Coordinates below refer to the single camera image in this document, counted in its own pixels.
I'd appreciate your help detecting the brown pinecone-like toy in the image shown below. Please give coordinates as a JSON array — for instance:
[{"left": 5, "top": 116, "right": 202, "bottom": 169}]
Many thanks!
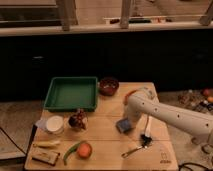
[{"left": 68, "top": 109, "right": 87, "bottom": 130}]

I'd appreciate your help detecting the green plastic tray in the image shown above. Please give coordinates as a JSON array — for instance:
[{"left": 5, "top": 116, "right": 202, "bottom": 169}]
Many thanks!
[{"left": 44, "top": 77, "right": 98, "bottom": 112}]

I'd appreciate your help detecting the dark red bowl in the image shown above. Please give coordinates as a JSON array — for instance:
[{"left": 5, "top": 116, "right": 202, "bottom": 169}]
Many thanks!
[{"left": 99, "top": 77, "right": 119, "bottom": 96}]

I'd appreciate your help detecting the brown wooden block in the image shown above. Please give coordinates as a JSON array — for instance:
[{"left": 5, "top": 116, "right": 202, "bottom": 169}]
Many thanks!
[{"left": 32, "top": 149, "right": 60, "bottom": 166}]

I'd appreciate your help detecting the yellow corn cob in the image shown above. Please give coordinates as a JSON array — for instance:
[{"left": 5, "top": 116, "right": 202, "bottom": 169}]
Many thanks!
[{"left": 33, "top": 140, "right": 61, "bottom": 148}]

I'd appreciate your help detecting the orange fruit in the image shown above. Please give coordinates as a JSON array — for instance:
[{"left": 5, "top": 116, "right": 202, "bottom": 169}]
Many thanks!
[{"left": 77, "top": 143, "right": 92, "bottom": 159}]

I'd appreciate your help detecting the green chili pepper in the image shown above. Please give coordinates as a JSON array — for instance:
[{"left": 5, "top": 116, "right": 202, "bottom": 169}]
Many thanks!
[{"left": 63, "top": 141, "right": 83, "bottom": 165}]

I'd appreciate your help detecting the metal spoon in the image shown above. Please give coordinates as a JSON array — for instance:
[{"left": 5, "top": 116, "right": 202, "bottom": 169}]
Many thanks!
[{"left": 121, "top": 145, "right": 148, "bottom": 158}]

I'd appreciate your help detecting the white round container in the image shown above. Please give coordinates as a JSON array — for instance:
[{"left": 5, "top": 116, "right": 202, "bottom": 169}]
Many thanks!
[{"left": 46, "top": 116, "right": 64, "bottom": 134}]

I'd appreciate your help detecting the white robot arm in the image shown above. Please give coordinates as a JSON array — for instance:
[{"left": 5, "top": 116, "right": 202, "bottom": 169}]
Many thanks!
[{"left": 125, "top": 89, "right": 213, "bottom": 144}]

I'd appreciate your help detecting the black cable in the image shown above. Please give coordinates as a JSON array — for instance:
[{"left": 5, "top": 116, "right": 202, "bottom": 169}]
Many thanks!
[{"left": 0, "top": 126, "right": 28, "bottom": 156}]

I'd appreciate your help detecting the blue sponge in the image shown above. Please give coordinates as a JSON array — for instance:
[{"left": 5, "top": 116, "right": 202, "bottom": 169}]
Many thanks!
[{"left": 116, "top": 118, "right": 132, "bottom": 133}]

